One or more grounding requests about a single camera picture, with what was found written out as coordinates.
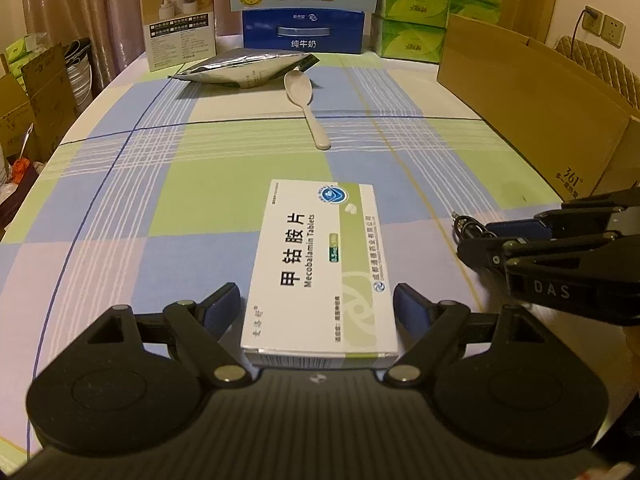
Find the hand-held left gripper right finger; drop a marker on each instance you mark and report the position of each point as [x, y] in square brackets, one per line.
[411, 309]

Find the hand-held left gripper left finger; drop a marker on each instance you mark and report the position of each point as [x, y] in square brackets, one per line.
[222, 305]

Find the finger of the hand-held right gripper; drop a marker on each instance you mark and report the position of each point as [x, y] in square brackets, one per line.
[515, 229]
[480, 253]

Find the white green medicine box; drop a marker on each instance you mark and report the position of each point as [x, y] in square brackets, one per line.
[310, 270]

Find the large cardboard box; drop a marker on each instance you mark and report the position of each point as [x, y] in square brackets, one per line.
[525, 95]

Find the desktop with checked tablecloth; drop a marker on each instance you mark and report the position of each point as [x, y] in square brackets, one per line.
[200, 185]

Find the beige quilted chair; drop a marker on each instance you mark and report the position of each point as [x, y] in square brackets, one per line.
[595, 65]

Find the white plastic spoon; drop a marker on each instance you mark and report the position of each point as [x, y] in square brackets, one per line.
[300, 87]

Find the silver foil pouch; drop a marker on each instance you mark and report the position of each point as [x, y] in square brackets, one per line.
[240, 67]

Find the stack of green tissue packs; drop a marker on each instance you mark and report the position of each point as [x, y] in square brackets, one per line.
[420, 10]

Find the open brown cardboard box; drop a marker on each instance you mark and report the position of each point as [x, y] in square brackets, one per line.
[47, 95]

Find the small brown cardboard box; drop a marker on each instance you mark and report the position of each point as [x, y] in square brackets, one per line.
[12, 120]

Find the dark blue milk carton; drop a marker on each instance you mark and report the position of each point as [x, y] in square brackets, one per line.
[305, 32]

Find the beige product box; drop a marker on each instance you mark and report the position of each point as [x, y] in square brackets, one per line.
[177, 20]

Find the green tissue pack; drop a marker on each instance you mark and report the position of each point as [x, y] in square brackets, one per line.
[22, 50]

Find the brown curtain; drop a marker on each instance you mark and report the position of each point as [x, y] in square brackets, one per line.
[75, 0]

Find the white wall socket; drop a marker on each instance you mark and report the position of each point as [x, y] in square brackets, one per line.
[607, 25]

